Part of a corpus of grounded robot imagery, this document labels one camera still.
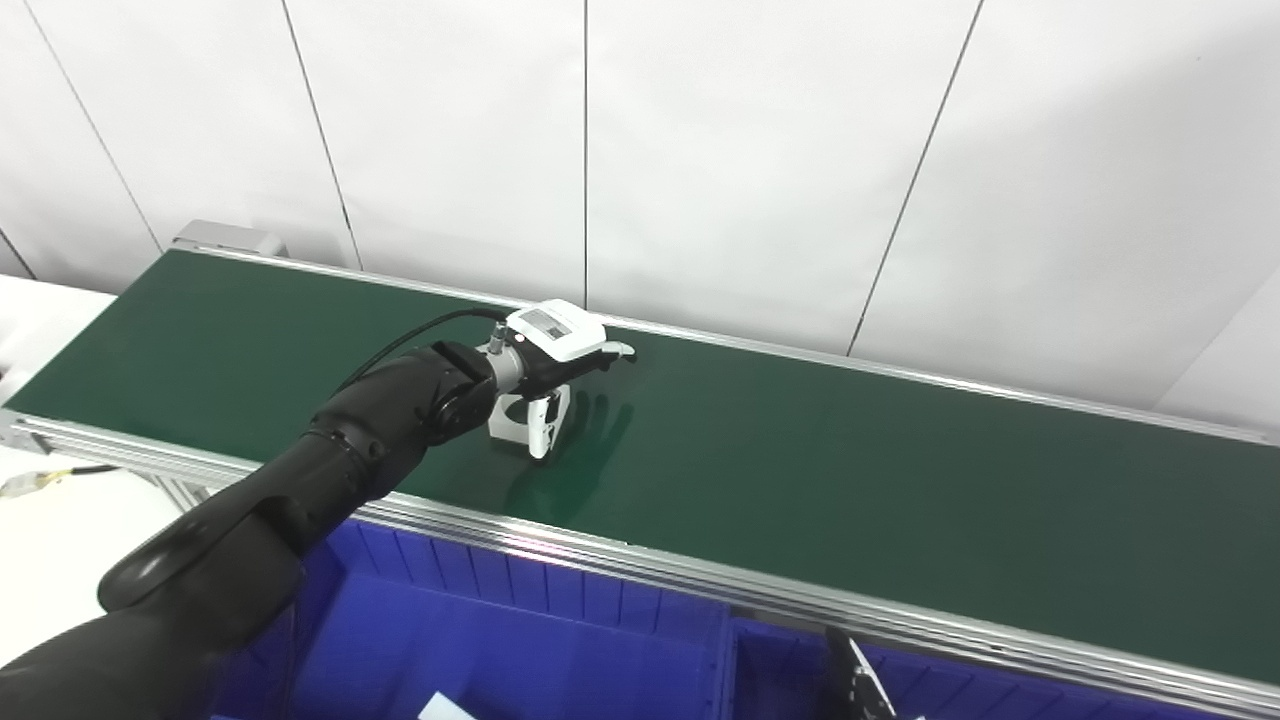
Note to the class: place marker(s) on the green conveyor belt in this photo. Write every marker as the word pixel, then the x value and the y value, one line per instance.
pixel 850 480

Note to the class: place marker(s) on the grey conveyor motor housing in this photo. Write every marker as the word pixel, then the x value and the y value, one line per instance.
pixel 225 238

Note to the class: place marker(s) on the white square part with hole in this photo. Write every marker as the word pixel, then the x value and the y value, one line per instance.
pixel 500 432

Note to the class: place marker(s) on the blue plastic bin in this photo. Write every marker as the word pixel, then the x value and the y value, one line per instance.
pixel 1000 690
pixel 500 640

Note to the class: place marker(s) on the aluminium conveyor leg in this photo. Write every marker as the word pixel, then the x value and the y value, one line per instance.
pixel 185 495

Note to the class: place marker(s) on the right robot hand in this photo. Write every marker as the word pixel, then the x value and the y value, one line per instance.
pixel 860 690

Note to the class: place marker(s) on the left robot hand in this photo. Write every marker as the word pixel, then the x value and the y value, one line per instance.
pixel 560 335

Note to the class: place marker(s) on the white flat part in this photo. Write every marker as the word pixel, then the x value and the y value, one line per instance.
pixel 442 708

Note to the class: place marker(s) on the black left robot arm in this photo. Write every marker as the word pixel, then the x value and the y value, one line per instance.
pixel 300 490

